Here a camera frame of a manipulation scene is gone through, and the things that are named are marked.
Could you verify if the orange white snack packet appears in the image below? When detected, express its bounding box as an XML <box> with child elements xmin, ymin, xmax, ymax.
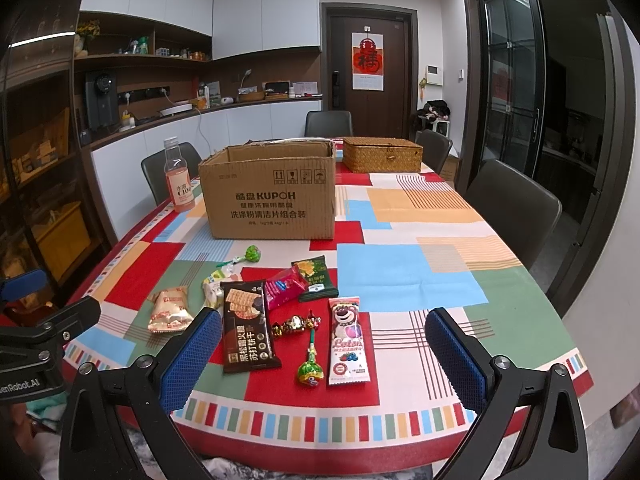
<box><xmin>148</xmin><ymin>286</ymin><xmax>193</xmax><ymax>334</ymax></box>

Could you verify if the black biscuit packet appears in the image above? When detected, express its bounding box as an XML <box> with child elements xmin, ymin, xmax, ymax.
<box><xmin>221</xmin><ymin>281</ymin><xmax>282</xmax><ymax>374</ymax></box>

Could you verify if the white candy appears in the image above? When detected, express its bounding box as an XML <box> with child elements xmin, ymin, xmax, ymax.
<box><xmin>202</xmin><ymin>278</ymin><xmax>224</xmax><ymax>309</ymax></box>

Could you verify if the green yellow durian candy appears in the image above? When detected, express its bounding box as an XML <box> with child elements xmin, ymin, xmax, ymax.
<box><xmin>203</xmin><ymin>266</ymin><xmax>242</xmax><ymax>284</ymax></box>

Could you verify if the green lollipop long stick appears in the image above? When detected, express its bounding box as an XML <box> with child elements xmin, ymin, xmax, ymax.
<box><xmin>296</xmin><ymin>328</ymin><xmax>324</xmax><ymax>387</ymax></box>

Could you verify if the red gold candy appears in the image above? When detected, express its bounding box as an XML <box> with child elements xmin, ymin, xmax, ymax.
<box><xmin>270</xmin><ymin>312</ymin><xmax>321</xmax><ymax>338</ymax></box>

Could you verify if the pink red snack packet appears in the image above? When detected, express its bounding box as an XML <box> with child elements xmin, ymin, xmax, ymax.
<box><xmin>264</xmin><ymin>266</ymin><xmax>308</xmax><ymax>310</ymax></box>

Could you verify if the pink bear snack packet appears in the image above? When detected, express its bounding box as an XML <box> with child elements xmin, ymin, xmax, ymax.
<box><xmin>329</xmin><ymin>297</ymin><xmax>371</xmax><ymax>386</ymax></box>

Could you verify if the dark green cracker packet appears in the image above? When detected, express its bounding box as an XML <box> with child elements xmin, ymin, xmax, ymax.
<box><xmin>292</xmin><ymin>256</ymin><xmax>338</xmax><ymax>302</ymax></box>

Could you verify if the dark chair left side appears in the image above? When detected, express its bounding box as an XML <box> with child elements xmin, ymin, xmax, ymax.
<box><xmin>141</xmin><ymin>142</ymin><xmax>202</xmax><ymax>205</ymax></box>

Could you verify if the dark chair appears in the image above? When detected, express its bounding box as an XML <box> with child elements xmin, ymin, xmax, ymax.
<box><xmin>141</xmin><ymin>142</ymin><xmax>202</xmax><ymax>205</ymax></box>
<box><xmin>416</xmin><ymin>130</ymin><xmax>452</xmax><ymax>174</ymax></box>
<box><xmin>463</xmin><ymin>159</ymin><xmax>562</xmax><ymax>269</ymax></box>

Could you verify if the pink drink bottle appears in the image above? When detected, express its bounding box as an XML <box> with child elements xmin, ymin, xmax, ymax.
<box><xmin>164</xmin><ymin>136</ymin><xmax>195</xmax><ymax>212</ymax></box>

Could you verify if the black coffee machine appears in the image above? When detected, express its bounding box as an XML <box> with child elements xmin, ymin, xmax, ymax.
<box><xmin>85</xmin><ymin>73</ymin><xmax>119</xmax><ymax>130</ymax></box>

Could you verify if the colourful patchwork tablecloth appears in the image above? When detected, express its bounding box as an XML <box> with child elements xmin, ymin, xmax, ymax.
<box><xmin>63</xmin><ymin>162</ymin><xmax>593</xmax><ymax>476</ymax></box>

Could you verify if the dark chair right near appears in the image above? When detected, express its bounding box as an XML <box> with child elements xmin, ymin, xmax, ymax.
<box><xmin>463</xmin><ymin>159</ymin><xmax>562</xmax><ymax>269</ymax></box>

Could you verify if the brown cardboard box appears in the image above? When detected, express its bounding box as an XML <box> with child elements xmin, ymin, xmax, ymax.
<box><xmin>198</xmin><ymin>138</ymin><xmax>336</xmax><ymax>240</ymax></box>

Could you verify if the dark chair right far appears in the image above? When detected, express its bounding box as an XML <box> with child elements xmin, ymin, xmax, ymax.
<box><xmin>416</xmin><ymin>130</ymin><xmax>452</xmax><ymax>174</ymax></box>

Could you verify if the dark chair far end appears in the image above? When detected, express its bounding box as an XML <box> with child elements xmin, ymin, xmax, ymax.
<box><xmin>304</xmin><ymin>110</ymin><xmax>354</xmax><ymax>139</ymax></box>

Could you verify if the woven wicker basket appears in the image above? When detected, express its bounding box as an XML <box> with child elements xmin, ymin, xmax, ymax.
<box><xmin>343</xmin><ymin>136</ymin><xmax>423</xmax><ymax>174</ymax></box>

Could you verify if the dark wooden door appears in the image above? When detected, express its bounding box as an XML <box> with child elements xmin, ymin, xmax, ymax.
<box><xmin>321</xmin><ymin>3</ymin><xmax>419</xmax><ymax>139</ymax></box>

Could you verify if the red fu door poster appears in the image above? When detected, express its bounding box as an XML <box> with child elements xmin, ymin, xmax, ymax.
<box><xmin>352</xmin><ymin>32</ymin><xmax>385</xmax><ymax>92</ymax></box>

